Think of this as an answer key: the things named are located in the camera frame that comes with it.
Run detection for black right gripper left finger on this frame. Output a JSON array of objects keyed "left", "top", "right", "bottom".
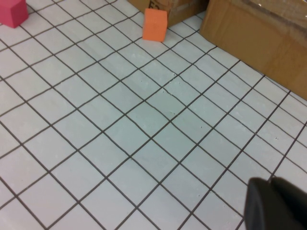
[{"left": 244, "top": 177, "right": 306, "bottom": 230}]

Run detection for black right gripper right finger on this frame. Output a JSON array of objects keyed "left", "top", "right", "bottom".
[{"left": 271, "top": 176, "right": 307, "bottom": 230}]

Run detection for white grid-patterned table mat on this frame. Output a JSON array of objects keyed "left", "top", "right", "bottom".
[{"left": 0, "top": 0, "right": 307, "bottom": 230}]

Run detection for cardboard box with clear tape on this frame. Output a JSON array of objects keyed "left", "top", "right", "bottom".
[{"left": 200, "top": 0, "right": 307, "bottom": 96}]

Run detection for orange foam cube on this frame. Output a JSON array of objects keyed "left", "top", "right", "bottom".
[{"left": 142, "top": 8, "right": 168, "bottom": 43}]

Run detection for cardboard box printed F2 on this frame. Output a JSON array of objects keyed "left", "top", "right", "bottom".
[{"left": 127, "top": 0, "right": 210, "bottom": 26}]

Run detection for magenta foam cube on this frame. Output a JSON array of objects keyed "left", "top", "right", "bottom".
[{"left": 0, "top": 0, "right": 30, "bottom": 29}]

